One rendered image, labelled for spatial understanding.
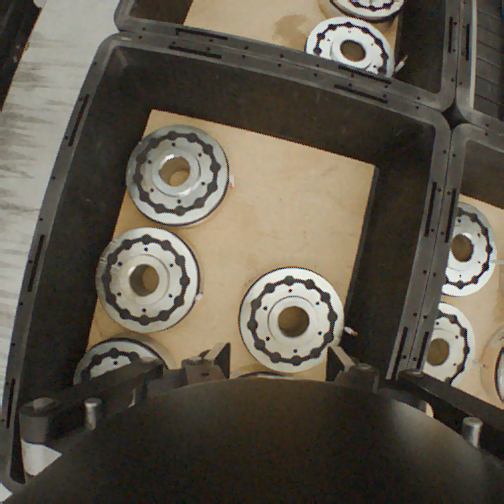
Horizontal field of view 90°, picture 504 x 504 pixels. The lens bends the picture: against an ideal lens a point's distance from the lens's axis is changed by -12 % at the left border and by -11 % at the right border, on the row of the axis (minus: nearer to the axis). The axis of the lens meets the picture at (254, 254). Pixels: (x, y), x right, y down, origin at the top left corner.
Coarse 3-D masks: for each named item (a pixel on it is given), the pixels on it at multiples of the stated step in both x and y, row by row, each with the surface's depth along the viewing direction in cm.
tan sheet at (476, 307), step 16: (480, 208) 31; (496, 208) 31; (496, 224) 31; (496, 240) 31; (496, 272) 31; (480, 288) 31; (496, 288) 31; (464, 304) 31; (480, 304) 31; (496, 304) 31; (480, 320) 31; (496, 320) 31; (480, 336) 31; (480, 352) 31; (464, 384) 30; (480, 384) 30
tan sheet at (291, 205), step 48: (240, 144) 31; (288, 144) 31; (240, 192) 30; (288, 192) 31; (336, 192) 31; (192, 240) 30; (240, 240) 30; (288, 240) 30; (336, 240) 31; (240, 288) 30; (336, 288) 30; (96, 336) 29; (192, 336) 30; (240, 336) 30
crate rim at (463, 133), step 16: (464, 128) 21; (480, 128) 21; (464, 144) 21; (480, 144) 21; (496, 144) 21; (448, 160) 21; (448, 176) 21; (448, 192) 21; (448, 208) 21; (448, 224) 21; (448, 240) 21; (432, 256) 21; (448, 256) 21; (432, 272) 21; (432, 288) 20; (432, 304) 20; (432, 320) 20; (416, 336) 20; (416, 352) 20; (416, 368) 21
